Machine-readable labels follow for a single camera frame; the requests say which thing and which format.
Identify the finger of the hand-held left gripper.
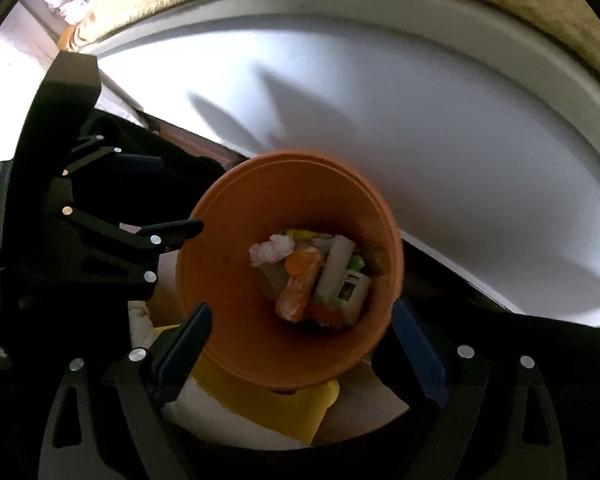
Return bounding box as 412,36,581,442
62,135,164,180
50,177,205,302

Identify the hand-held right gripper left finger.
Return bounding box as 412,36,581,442
37,302,214,480

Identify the yellow floral plush blanket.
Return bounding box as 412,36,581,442
57,0,600,111

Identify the heap of mixed wrappers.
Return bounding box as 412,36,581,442
272,227,388,333

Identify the white mattress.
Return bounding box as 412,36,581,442
77,0,600,330

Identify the white fuzzy cloth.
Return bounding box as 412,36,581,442
128,299,313,453

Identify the dark cloth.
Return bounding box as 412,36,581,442
370,242,600,480

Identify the white plastic tube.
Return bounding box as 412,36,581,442
314,235,357,307

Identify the white crumpled tissue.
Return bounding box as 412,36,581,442
249,234,297,268

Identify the small white carton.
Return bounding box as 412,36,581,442
336,269,372,325

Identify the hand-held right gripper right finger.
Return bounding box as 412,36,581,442
390,299,566,480

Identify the orange plastic bin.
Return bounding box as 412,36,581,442
176,149,406,392

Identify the orange snack wrapper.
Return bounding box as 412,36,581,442
274,250,327,322

